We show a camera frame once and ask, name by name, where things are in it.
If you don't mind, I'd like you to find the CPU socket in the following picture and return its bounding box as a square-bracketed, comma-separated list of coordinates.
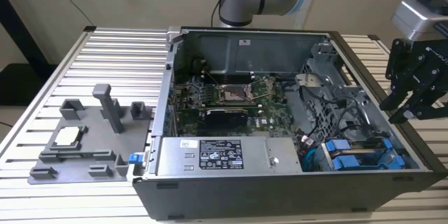
[213, 83, 256, 104]

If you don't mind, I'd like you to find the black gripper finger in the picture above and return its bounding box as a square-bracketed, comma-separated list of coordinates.
[388, 61, 448, 124]
[380, 39, 426, 111]

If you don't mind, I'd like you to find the green motherboard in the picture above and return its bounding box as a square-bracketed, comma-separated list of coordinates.
[173, 73, 301, 138]

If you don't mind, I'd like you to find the black graphics card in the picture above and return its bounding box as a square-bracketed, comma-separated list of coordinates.
[197, 105, 260, 134]

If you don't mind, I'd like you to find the black disk wire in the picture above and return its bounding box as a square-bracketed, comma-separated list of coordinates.
[298, 86, 374, 141]
[306, 105, 357, 141]

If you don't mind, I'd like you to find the thin black wall cable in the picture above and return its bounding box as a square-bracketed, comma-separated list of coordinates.
[46, 0, 96, 28]

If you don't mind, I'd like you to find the silver power supply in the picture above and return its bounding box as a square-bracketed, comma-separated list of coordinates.
[156, 136, 304, 176]

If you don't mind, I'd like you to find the silver CPU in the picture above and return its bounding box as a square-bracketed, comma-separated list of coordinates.
[50, 126, 88, 147]

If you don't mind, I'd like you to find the grey parts rack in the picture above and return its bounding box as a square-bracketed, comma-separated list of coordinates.
[26, 83, 154, 185]

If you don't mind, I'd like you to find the black furniture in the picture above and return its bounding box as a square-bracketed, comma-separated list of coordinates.
[0, 0, 58, 107]

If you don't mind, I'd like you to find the black open PC case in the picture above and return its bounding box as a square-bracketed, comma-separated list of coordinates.
[130, 26, 448, 221]

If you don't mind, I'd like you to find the blue data cable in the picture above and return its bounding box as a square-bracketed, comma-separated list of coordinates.
[302, 147, 317, 171]

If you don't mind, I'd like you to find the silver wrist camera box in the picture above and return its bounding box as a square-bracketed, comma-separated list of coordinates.
[389, 0, 448, 41]

